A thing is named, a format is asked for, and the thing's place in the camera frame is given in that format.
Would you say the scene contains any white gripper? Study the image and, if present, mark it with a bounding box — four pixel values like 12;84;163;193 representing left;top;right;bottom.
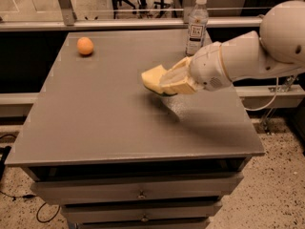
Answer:
160;42;232;95

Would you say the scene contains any yellow wavy sponge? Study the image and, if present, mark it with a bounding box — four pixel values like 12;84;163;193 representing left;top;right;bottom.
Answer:
141;65;175;96

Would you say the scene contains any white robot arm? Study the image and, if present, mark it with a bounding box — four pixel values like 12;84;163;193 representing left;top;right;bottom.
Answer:
159;1;305;94

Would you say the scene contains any clear plastic water bottle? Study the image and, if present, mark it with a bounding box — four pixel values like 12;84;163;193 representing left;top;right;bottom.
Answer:
186;0;209;55

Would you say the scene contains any orange fruit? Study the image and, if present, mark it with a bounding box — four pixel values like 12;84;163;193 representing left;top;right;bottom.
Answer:
77;37;93;55

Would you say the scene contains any grey drawer cabinet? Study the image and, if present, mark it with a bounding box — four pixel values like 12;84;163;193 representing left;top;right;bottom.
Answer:
7;30;264;229

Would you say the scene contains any top grey drawer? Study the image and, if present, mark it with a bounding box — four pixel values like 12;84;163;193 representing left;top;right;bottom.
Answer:
31;172;243;205

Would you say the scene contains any grey drawer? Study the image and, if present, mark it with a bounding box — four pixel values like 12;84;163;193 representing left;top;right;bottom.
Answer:
62;201;222;223
31;172;243;205

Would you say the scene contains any metal guard rail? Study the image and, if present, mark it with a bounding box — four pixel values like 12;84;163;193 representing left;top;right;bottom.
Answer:
0;15;263;32

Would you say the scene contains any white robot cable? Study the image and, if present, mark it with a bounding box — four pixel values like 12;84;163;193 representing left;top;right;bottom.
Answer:
243;76;280;113

